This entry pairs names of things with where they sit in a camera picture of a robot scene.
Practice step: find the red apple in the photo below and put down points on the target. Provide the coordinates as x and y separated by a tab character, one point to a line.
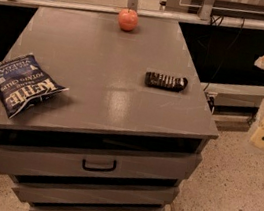
127	19

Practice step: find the black rxbar chocolate bar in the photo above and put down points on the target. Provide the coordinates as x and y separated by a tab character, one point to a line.
165	82

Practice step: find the grey drawer cabinet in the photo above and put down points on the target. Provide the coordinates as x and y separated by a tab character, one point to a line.
107	113

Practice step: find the blue Kettle chips bag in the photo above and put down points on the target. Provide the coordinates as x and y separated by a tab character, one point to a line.
23	84

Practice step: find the black drawer handle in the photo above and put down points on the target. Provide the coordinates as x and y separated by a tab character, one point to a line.
97	165

